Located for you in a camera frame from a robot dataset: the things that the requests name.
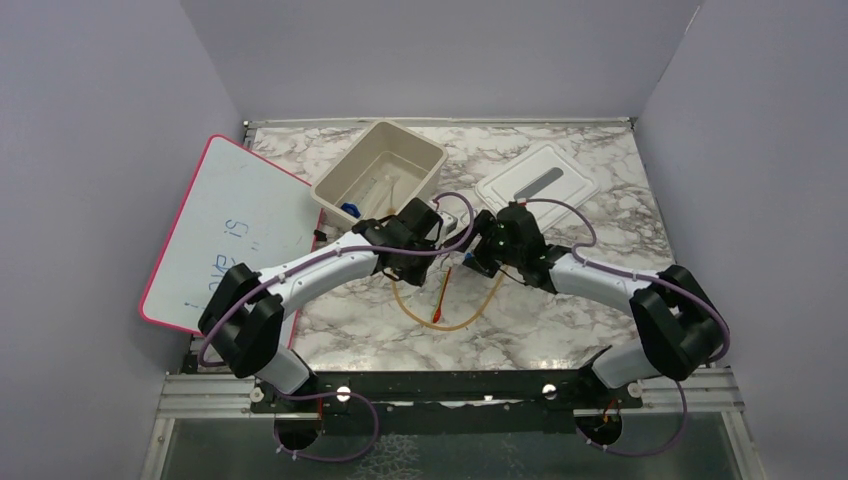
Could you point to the black table edge rail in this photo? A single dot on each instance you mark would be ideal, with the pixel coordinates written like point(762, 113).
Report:
point(411, 402)

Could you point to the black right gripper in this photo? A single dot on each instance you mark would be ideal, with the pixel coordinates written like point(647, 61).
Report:
point(487, 225)

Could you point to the white bin lid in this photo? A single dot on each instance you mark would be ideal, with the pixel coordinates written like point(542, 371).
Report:
point(545, 171)

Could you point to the yellow rubber tube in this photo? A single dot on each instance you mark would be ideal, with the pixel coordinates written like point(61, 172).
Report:
point(468, 298)

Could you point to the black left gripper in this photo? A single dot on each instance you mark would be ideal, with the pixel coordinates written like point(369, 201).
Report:
point(415, 278)

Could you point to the red rainbow measuring spoon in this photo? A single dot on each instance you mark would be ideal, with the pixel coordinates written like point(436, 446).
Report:
point(437, 313)

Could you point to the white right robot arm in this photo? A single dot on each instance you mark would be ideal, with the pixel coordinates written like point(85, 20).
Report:
point(679, 329)

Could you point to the brown test tube brush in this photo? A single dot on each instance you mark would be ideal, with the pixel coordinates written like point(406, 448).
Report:
point(392, 195)

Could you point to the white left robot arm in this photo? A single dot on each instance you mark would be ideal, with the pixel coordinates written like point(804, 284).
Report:
point(242, 322)

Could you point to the pink-framed whiteboard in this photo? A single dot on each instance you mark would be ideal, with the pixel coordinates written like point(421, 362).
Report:
point(238, 208)

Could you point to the beige plastic bin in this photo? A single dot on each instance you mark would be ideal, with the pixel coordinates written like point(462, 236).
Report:
point(385, 148)

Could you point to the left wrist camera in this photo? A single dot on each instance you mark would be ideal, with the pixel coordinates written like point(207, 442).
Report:
point(449, 223)

